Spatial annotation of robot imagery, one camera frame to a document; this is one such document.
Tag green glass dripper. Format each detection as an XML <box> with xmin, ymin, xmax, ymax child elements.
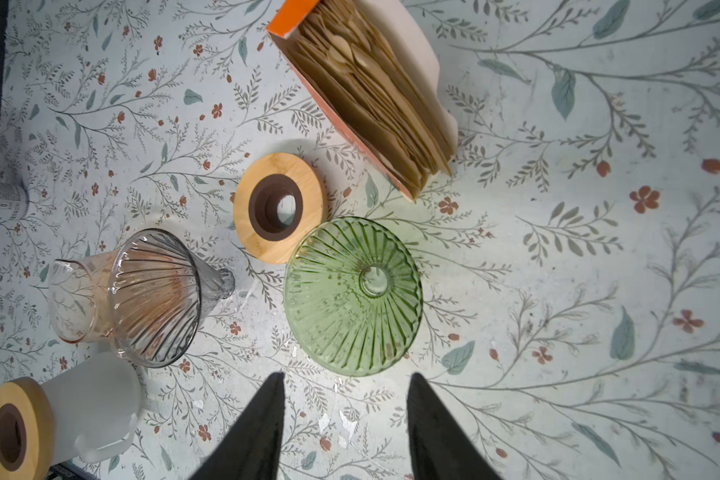
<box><xmin>284</xmin><ymin>217</ymin><xmax>423</xmax><ymax>377</ymax></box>

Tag frosted glass carafe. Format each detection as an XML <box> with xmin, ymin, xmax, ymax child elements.
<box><xmin>41</xmin><ymin>352</ymin><xmax>142</xmax><ymax>464</ymax></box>

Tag grey glass dripper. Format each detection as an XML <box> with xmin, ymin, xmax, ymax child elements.
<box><xmin>108</xmin><ymin>229</ymin><xmax>235</xmax><ymax>369</ymax></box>

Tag orange coffee filter box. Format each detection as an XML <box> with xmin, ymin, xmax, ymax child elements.
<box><xmin>267</xmin><ymin>0</ymin><xmax>458</xmax><ymax>201</ymax></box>

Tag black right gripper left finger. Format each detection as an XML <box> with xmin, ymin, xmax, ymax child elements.
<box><xmin>191</xmin><ymin>372</ymin><xmax>285</xmax><ymax>480</ymax></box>

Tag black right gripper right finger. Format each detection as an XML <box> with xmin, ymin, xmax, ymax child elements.
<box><xmin>407</xmin><ymin>373</ymin><xmax>500</xmax><ymax>480</ymax></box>

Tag orange glass pitcher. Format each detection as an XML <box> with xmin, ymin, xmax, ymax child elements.
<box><xmin>48</xmin><ymin>251</ymin><xmax>117</xmax><ymax>344</ymax></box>

